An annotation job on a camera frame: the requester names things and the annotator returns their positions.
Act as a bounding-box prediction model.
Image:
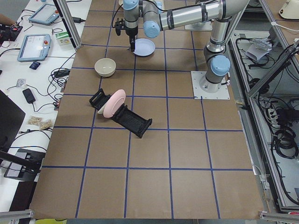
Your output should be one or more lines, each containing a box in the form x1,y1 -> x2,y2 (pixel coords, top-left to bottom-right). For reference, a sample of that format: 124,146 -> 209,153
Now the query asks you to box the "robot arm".
114,0 -> 248,66

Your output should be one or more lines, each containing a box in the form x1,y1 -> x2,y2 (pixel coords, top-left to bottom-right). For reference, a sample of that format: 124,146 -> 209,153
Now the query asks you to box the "far teach pendant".
28,4 -> 59,25

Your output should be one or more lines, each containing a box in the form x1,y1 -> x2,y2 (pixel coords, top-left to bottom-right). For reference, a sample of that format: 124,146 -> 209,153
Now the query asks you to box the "black dish rack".
89,89 -> 152,138

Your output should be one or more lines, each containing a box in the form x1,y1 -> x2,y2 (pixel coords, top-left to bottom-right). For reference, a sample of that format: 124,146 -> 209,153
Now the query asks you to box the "blue plate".
134,38 -> 156,57

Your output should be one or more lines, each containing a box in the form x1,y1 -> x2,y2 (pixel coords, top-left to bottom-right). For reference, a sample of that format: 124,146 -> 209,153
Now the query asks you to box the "near teach pendant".
17,34 -> 51,62

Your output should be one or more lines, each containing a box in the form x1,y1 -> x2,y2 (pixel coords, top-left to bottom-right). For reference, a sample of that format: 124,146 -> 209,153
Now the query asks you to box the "cream plate in rack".
97,106 -> 105,114

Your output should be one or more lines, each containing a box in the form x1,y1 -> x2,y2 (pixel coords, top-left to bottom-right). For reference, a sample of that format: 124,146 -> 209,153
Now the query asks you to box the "aluminium frame post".
53,0 -> 82,49

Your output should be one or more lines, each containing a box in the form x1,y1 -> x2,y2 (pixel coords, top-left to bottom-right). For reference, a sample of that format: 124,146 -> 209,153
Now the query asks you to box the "black power adapter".
22,88 -> 36,104

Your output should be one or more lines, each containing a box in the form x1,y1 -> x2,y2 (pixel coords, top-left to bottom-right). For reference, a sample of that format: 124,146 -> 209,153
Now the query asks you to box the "person forearm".
0,13 -> 15,26

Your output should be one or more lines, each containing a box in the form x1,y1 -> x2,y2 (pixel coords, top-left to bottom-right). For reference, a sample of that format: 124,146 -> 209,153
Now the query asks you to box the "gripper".
125,22 -> 138,52

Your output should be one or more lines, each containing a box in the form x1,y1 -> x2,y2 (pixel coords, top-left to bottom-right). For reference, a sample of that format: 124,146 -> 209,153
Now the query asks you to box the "teach pendant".
17,34 -> 51,62
28,4 -> 59,25

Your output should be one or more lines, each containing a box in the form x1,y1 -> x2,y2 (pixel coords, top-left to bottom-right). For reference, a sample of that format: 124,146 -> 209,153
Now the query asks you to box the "green white box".
55,32 -> 71,46

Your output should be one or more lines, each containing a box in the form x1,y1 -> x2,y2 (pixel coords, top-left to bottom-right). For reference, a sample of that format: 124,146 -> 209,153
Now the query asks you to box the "pink plate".
103,89 -> 126,118

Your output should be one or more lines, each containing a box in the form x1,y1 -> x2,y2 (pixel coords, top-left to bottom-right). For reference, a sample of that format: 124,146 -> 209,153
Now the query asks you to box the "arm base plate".
185,21 -> 213,32
191,71 -> 230,100

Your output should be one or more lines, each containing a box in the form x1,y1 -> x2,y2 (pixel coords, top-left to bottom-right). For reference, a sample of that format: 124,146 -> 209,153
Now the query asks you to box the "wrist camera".
114,18 -> 126,36

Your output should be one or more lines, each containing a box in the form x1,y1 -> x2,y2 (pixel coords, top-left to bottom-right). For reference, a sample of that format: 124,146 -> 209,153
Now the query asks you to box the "cream bowl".
94,58 -> 116,77

